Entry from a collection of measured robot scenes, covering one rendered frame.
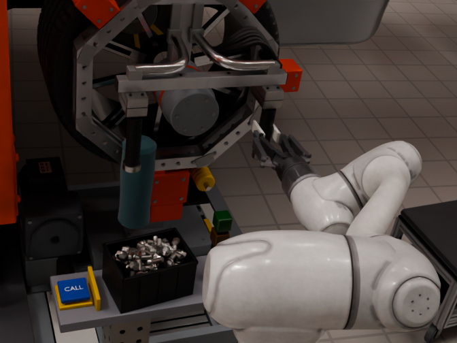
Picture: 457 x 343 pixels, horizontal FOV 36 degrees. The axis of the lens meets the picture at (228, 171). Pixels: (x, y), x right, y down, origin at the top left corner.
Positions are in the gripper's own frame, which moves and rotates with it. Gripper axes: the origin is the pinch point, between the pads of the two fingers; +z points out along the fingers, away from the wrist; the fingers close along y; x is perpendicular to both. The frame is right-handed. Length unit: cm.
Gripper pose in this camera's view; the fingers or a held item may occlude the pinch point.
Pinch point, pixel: (265, 131)
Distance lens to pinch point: 179.7
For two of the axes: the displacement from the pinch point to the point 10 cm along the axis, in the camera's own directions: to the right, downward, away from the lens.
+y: 9.3, -0.9, 3.5
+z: -3.3, -5.7, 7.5
